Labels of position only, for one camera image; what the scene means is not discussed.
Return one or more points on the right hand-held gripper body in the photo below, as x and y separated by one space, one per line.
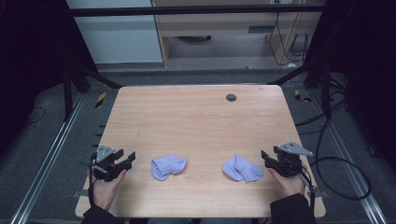
289 163

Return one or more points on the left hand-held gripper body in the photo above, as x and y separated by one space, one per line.
104 155

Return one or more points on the lavender sock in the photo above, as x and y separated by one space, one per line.
241 170
166 168

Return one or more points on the person's right hand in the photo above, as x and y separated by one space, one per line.
289 186

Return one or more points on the person's left hand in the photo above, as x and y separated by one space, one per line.
105 191

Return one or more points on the yellow black hazard tape piece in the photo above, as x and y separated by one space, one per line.
301 97
100 99

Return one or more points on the white cabinet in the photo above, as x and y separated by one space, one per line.
118 40

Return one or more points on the dark curtain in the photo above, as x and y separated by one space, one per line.
31 62
367 62

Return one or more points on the light wooden desk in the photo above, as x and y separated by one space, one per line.
224 23

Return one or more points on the grey table edge bracket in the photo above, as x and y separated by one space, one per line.
77 193
322 194

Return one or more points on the aluminium floor rail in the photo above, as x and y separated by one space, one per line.
46 161
348 161

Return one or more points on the black frame post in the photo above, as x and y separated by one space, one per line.
67 96
326 93

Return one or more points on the black diagonal frame strut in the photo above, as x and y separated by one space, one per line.
99 77
292 74

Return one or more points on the black horizontal frame bar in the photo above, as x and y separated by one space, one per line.
186 10

